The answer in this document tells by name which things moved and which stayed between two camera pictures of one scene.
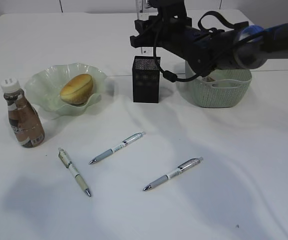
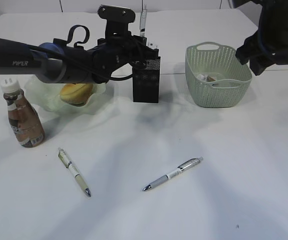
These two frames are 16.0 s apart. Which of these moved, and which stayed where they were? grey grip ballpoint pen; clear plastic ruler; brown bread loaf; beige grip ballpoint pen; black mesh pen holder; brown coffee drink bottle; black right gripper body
Moved: clear plastic ruler; black right gripper body
Stayed: black mesh pen holder; brown coffee drink bottle; grey grip ballpoint pen; beige grip ballpoint pen; brown bread loaf
